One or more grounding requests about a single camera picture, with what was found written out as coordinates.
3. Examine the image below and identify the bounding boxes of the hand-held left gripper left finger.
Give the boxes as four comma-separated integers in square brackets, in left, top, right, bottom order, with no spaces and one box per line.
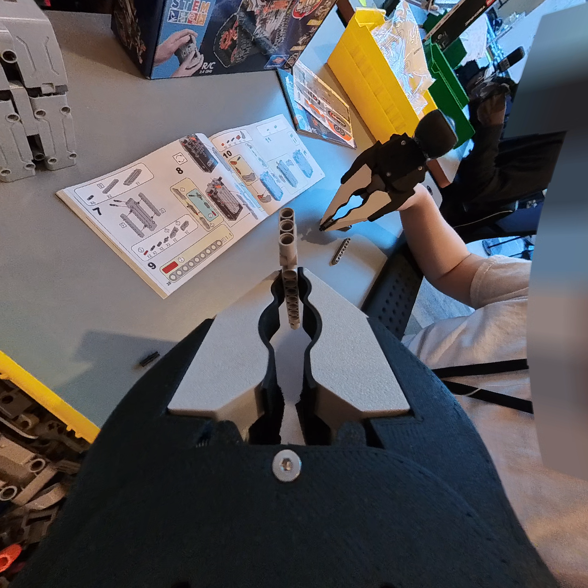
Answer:
[168,271,282,443]

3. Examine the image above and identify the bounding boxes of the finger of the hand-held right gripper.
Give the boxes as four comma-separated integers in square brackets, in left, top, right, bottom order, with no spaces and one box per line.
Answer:
[323,188,407,231]
[319,163,376,229]

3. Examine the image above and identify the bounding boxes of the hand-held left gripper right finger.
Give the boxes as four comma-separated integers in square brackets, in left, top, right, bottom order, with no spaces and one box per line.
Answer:
[301,269,410,443]

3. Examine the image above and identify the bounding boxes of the grey beam with end connector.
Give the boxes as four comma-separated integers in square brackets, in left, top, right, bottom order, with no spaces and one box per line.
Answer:
[278,208,302,330]

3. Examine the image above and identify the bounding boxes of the black and grey brick assembly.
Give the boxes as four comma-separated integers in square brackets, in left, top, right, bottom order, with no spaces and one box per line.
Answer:
[0,0,78,183]

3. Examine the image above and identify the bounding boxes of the person's right forearm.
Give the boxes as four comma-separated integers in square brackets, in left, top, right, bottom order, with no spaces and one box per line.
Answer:
[397,184,488,307]

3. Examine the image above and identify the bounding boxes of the black perforated pad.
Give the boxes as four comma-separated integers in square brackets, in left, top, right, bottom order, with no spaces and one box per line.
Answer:
[362,248,424,341]

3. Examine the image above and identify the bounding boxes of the green storage bin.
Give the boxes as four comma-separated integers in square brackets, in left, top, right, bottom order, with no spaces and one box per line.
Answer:
[423,37,476,148]

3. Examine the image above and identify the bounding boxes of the yellow storage bin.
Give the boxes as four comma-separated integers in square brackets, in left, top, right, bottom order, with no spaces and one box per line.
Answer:
[0,351,101,588]
[327,8,439,143]

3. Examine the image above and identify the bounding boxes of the blue booklet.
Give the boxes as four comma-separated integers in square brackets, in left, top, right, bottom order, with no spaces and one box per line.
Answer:
[277,69,356,149]

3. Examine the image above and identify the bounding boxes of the clear plastic bags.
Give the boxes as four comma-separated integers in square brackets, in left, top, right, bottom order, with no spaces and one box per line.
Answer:
[371,0,435,115]

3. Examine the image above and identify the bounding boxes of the black cardboard box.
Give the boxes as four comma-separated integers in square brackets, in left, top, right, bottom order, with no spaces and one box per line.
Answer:
[425,0,496,47]

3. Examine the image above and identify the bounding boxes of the open instruction manual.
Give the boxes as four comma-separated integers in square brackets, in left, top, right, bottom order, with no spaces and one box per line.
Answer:
[56,112,326,299]

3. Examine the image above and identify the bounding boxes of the blue robot kit box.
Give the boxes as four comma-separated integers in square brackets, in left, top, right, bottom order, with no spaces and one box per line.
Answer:
[111,0,338,80]

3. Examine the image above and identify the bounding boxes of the pile of kit parts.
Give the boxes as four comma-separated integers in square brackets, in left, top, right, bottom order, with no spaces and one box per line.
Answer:
[0,379,89,588]

